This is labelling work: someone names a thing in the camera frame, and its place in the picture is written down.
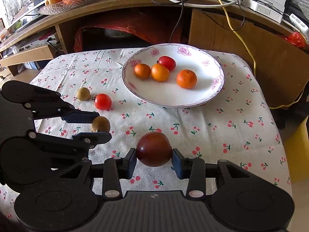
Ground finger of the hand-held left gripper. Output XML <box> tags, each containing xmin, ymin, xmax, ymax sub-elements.
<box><xmin>28</xmin><ymin>130</ymin><xmax>112</xmax><ymax>154</ymax></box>
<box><xmin>23</xmin><ymin>86</ymin><xmax>100</xmax><ymax>124</ymax></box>

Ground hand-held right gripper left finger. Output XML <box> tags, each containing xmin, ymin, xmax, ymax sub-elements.
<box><xmin>57</xmin><ymin>147</ymin><xmax>138</xmax><ymax>200</ymax></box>

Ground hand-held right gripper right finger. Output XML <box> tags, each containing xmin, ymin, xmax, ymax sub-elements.
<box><xmin>172</xmin><ymin>148</ymin><xmax>251</xmax><ymax>200</ymax></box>

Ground brown kiwi fruit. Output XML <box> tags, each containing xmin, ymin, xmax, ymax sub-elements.
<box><xmin>76</xmin><ymin>87</ymin><xmax>91</xmax><ymax>101</ymax></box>
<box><xmin>92</xmin><ymin>116</ymin><xmax>111</xmax><ymax>133</ymax></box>

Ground large dark red tomato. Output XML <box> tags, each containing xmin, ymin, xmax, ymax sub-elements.
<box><xmin>136</xmin><ymin>132</ymin><xmax>173</xmax><ymax>167</ymax></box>

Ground white floral bowl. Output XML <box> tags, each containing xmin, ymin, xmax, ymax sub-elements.
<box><xmin>121</xmin><ymin>43</ymin><xmax>225</xmax><ymax>107</ymax></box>

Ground small dark orange tangerine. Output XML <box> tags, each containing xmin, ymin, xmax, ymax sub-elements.
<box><xmin>134</xmin><ymin>63</ymin><xmax>151</xmax><ymax>79</ymax></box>

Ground bumpy orange tangerine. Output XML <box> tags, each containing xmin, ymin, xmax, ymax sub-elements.
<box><xmin>176</xmin><ymin>69</ymin><xmax>197</xmax><ymax>89</ymax></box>

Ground smooth orange citrus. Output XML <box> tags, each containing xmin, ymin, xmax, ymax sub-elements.
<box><xmin>151</xmin><ymin>64</ymin><xmax>170</xmax><ymax>82</ymax></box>

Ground small red tomato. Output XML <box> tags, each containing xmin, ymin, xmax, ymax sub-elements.
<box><xmin>93</xmin><ymin>93</ymin><xmax>112</xmax><ymax>111</ymax></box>
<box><xmin>158</xmin><ymin>56</ymin><xmax>176</xmax><ymax>72</ymax></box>

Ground cherry printed tablecloth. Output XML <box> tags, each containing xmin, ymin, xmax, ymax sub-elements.
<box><xmin>0</xmin><ymin>46</ymin><xmax>294</xmax><ymax>223</ymax></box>

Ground silver set-top box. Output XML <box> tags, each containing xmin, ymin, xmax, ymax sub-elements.
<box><xmin>16</xmin><ymin>39</ymin><xmax>59</xmax><ymax>54</ymax></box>

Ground metal pot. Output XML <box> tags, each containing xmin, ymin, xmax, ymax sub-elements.
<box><xmin>104</xmin><ymin>28</ymin><xmax>132</xmax><ymax>39</ymax></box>

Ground large red plastic bag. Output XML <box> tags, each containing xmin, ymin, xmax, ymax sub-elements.
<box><xmin>74</xmin><ymin>19</ymin><xmax>184</xmax><ymax>52</ymax></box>

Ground black television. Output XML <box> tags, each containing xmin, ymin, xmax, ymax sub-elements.
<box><xmin>0</xmin><ymin>0</ymin><xmax>46</xmax><ymax>38</ymax></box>

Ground yellow trash bin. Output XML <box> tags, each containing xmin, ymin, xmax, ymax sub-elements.
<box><xmin>284</xmin><ymin>115</ymin><xmax>309</xmax><ymax>183</ymax></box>

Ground wooden television stand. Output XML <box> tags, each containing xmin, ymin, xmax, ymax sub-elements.
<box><xmin>0</xmin><ymin>0</ymin><xmax>309</xmax><ymax>109</ymax></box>

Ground white lace cloth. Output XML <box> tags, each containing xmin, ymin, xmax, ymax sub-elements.
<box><xmin>0</xmin><ymin>0</ymin><xmax>46</xmax><ymax>27</ymax></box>

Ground small red plastic bag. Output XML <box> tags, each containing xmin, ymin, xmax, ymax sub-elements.
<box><xmin>284</xmin><ymin>32</ymin><xmax>305</xmax><ymax>48</ymax></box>

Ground white power strip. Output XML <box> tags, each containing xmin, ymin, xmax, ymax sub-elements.
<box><xmin>221</xmin><ymin>0</ymin><xmax>283</xmax><ymax>23</ymax></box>

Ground white network device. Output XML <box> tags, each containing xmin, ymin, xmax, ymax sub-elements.
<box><xmin>288</xmin><ymin>13</ymin><xmax>309</xmax><ymax>40</ymax></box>

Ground black cable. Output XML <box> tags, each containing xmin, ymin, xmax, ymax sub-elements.
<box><xmin>168</xmin><ymin>3</ymin><xmax>184</xmax><ymax>43</ymax></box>

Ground yellow cable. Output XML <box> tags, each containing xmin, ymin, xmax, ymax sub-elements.
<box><xmin>176</xmin><ymin>0</ymin><xmax>307</xmax><ymax>109</ymax></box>

